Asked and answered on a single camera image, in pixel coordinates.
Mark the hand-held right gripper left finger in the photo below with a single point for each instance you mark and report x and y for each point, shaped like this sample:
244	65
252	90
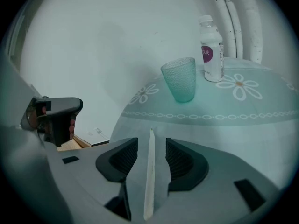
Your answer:
81	178

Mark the green textured glass cup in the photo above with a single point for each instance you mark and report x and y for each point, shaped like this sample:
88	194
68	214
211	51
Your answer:
181	83

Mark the white plastic bottle purple label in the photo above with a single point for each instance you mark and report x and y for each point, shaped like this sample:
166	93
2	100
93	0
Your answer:
212	62

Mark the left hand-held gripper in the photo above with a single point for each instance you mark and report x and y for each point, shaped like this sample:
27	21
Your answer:
59	129

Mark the white insulated wall pipe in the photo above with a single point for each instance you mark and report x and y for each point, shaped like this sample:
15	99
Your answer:
225	20
253	27

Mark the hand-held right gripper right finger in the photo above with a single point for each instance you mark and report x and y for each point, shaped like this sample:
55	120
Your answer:
222	190

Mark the white paper-wrapped straw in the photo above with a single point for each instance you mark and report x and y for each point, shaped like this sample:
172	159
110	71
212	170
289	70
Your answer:
150	171

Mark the round table with floral cloth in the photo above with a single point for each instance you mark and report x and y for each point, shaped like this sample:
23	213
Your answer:
233	134

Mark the person's left hand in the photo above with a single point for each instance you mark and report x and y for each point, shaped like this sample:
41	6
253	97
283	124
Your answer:
72	128

